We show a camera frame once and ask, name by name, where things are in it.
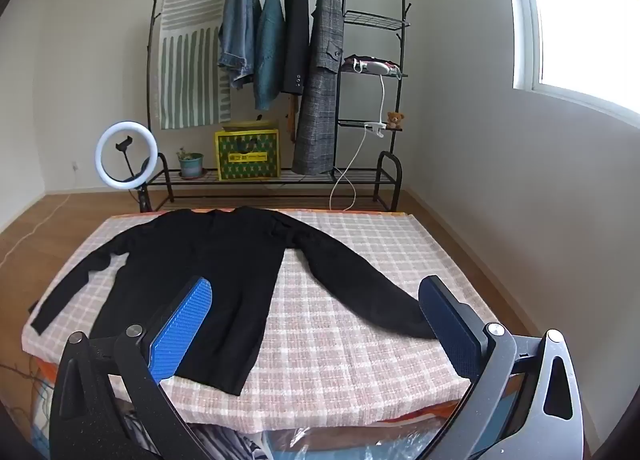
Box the window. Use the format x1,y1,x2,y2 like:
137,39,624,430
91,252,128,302
500,0,640,128

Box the black metal clothes rack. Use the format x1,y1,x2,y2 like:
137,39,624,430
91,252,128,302
139,0,413,213

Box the green striped hanging cloth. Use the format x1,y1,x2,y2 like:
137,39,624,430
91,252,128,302
159,0,236,131

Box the yellow patterned box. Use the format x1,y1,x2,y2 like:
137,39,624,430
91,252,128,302
215,120,281,182

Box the grey plaid coat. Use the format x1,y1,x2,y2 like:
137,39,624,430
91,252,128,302
291,0,346,176

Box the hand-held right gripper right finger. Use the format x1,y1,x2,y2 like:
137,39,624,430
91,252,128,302
418,275,586,460

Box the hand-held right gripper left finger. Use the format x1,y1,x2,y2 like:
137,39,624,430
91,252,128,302
48,276,213,460

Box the black coat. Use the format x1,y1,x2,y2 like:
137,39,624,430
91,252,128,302
281,0,312,96

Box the black sweater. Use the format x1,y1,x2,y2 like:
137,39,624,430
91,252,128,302
31,206,441,397

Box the blue denim jacket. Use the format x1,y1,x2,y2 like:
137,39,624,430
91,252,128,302
218,0,262,90

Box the white clip lamp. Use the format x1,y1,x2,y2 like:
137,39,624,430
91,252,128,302
329,60,402,212

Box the pink plaid blanket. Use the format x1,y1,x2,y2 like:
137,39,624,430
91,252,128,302
21,210,501,433

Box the folded clothes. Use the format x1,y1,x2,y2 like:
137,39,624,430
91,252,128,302
342,55,398,72

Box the white ring light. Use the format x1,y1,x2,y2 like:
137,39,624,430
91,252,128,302
95,121,160,211

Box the teal jacket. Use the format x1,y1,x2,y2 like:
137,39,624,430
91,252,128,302
252,0,287,111

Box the teal plant pot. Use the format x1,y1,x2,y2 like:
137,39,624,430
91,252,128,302
176,147,205,180

